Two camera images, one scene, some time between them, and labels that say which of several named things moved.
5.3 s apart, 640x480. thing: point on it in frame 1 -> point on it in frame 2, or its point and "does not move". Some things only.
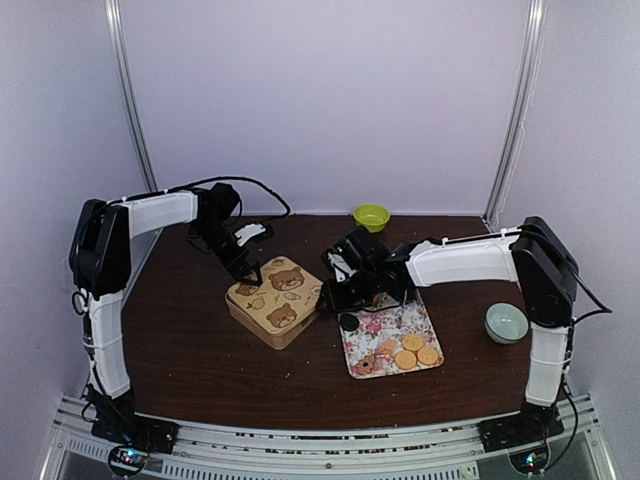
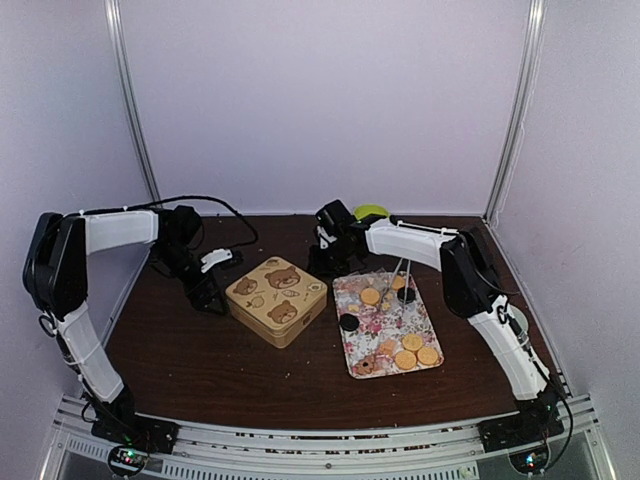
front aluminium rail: (569, 449) does not move
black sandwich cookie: (349, 321) does not move
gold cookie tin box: (278, 310) does not move
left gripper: (232, 263) -> (208, 293)
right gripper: (334, 303) -> (316, 265)
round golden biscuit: (405, 360) does not move
